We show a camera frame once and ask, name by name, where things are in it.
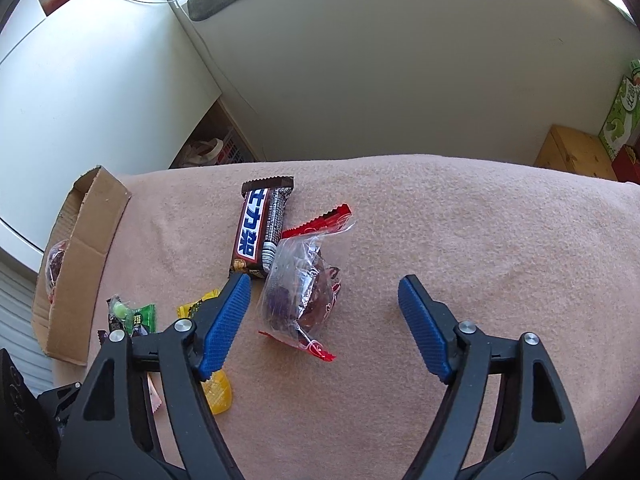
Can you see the brown cardboard box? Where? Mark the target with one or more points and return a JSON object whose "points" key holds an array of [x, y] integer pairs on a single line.
{"points": [[88, 219]]}

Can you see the black candy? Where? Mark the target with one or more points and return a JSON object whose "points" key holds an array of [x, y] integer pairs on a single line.
{"points": [[103, 336]]}

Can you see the Snickers bar Chinese label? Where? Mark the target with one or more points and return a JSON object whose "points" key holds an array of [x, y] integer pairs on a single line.
{"points": [[261, 224]]}

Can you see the pink sachet packet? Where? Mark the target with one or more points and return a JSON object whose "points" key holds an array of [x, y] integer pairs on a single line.
{"points": [[154, 396]]}

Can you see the white plastic storage basket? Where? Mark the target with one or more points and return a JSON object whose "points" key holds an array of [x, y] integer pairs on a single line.
{"points": [[216, 140]]}

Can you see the yellow candy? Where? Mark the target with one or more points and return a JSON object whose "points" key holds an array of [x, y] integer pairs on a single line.
{"points": [[217, 388]]}

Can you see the pink table cloth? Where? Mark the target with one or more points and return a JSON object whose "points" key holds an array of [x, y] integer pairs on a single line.
{"points": [[511, 248]]}

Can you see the white radiator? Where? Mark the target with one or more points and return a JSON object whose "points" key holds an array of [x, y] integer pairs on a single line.
{"points": [[17, 335]]}

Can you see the date snack clear red bag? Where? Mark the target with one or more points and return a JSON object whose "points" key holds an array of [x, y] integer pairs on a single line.
{"points": [[53, 267]]}

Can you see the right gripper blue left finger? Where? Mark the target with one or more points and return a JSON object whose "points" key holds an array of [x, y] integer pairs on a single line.
{"points": [[217, 322]]}

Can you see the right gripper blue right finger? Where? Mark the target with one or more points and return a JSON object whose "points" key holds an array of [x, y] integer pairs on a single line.
{"points": [[432, 326]]}

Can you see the white cabinet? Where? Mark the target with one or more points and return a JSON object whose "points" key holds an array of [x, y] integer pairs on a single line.
{"points": [[110, 83]]}

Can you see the wooden crate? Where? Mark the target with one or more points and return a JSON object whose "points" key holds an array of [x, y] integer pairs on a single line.
{"points": [[573, 151]]}

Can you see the green candy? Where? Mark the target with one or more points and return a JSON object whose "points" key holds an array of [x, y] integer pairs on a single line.
{"points": [[133, 321]]}

